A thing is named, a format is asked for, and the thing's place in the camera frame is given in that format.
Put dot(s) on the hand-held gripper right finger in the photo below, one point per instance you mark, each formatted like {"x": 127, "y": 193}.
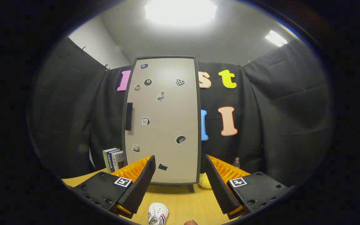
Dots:
{"x": 219, "y": 184}

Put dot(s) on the black backdrop cloth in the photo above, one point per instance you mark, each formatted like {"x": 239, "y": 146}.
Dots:
{"x": 67, "y": 125}

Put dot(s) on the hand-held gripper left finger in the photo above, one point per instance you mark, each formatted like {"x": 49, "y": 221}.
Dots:
{"x": 142, "y": 184}

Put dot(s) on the yellow soft toy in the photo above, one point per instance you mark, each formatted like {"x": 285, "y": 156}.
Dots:
{"x": 204, "y": 182}

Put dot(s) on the large ceiling light panel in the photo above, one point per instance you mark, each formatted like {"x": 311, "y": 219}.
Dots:
{"x": 180, "y": 12}

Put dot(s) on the white book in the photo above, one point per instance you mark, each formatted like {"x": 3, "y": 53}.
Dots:
{"x": 117, "y": 159}

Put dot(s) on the beige shoe cabinet door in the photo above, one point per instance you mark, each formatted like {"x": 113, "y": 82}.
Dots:
{"x": 167, "y": 125}

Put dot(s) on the dark grey shoe cabinet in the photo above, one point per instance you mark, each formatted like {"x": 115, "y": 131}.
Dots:
{"x": 199, "y": 125}

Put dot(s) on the dark blue book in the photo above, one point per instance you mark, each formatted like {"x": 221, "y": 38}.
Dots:
{"x": 110, "y": 161}

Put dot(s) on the white striped shoe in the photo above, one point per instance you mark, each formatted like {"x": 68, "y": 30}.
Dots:
{"x": 158, "y": 212}

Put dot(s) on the red label plastic bottle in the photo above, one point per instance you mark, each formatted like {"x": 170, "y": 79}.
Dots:
{"x": 236, "y": 163}

